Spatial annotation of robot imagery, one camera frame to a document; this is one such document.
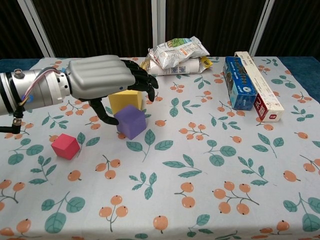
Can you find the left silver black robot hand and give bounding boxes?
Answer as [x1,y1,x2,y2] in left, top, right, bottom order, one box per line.
[65,54,159,126]

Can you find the purple foam cube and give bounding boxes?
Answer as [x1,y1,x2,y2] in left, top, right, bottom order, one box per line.
[114,104,147,140]

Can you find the floral tablecloth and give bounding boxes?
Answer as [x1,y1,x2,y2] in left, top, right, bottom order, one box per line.
[0,56,320,240]

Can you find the large yellow foam cube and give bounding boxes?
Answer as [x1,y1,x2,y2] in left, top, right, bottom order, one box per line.
[108,89,143,116]

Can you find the dark folding screen panel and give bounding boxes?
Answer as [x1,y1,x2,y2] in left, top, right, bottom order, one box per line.
[249,0,320,58]
[0,0,55,60]
[151,0,270,57]
[18,0,159,59]

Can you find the crumpled silver snack bag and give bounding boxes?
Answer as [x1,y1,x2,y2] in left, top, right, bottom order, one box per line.
[147,36,210,70]

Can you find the small red foam cube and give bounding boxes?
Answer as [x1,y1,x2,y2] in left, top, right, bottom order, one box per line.
[51,133,81,160]

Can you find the white yellow snack packet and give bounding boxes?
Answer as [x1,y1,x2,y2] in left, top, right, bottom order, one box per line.
[139,56,213,76]

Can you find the blue cardboard box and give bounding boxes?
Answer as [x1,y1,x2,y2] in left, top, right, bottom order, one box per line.
[223,56,258,111]

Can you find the long white cardboard box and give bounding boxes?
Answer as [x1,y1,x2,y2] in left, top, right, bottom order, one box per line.
[234,51,285,123]

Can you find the black wrist cable with plug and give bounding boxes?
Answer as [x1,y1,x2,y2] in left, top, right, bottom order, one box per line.
[0,109,25,134]

